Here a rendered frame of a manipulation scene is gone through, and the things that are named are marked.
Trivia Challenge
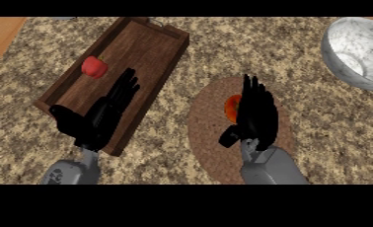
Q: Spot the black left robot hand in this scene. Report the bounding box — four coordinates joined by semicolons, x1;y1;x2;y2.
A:
49;67;143;152

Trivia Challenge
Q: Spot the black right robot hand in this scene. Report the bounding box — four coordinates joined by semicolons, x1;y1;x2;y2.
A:
217;73;280;152

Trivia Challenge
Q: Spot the orange-red tomato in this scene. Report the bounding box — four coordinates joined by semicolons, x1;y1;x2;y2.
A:
223;94;243;124

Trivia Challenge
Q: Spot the white marble bowl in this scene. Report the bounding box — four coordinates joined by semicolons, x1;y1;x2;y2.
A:
320;17;373;91

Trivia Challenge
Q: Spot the brown wooden tray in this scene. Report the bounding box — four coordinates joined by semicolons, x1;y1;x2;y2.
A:
33;17;190;157

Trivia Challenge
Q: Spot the red bell pepper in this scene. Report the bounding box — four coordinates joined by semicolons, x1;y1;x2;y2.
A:
80;55;109;80

